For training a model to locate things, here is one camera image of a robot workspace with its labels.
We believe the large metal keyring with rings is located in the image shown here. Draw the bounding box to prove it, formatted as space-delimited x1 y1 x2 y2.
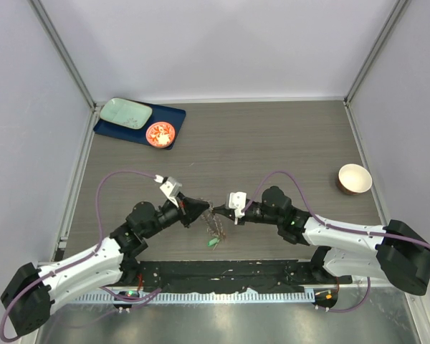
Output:
201 198 226 250

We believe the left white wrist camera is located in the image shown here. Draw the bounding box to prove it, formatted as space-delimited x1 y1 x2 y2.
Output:
154 174 182 204

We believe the slotted cable duct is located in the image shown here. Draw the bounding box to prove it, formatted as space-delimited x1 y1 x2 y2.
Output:
70 288 315 305

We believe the purple cable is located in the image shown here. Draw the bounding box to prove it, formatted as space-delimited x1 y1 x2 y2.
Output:
242 170 430 313
0 170 164 341

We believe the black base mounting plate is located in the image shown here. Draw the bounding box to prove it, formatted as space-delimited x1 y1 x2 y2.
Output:
114 259 353 294

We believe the red patterned small bowl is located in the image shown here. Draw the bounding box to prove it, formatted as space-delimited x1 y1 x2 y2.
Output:
145 121 176 148

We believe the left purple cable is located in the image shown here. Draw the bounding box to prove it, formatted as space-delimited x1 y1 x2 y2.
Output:
0 170 164 341

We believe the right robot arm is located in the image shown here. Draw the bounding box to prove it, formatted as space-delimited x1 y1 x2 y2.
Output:
213 186 430 296

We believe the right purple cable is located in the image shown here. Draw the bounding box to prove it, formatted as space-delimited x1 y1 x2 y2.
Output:
242 170 430 313

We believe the light green rectangular plate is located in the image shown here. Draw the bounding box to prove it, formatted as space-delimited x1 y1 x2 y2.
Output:
100 97 153 130

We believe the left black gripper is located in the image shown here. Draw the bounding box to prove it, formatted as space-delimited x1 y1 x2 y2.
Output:
143 191 209 238

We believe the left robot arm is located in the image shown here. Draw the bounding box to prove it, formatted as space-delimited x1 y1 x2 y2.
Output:
0 193 210 338

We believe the dark blue tray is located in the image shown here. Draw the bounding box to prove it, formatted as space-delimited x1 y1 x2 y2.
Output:
93 102 186 150

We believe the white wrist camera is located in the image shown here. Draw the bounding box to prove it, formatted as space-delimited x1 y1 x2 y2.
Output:
154 174 182 204
225 191 247 219

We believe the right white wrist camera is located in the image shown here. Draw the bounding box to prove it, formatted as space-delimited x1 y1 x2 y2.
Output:
225 191 247 219

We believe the white brown bowl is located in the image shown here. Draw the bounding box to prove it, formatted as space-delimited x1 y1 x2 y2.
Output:
336 163 373 195

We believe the green key tag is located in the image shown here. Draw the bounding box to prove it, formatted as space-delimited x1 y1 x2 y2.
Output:
207 238 220 247

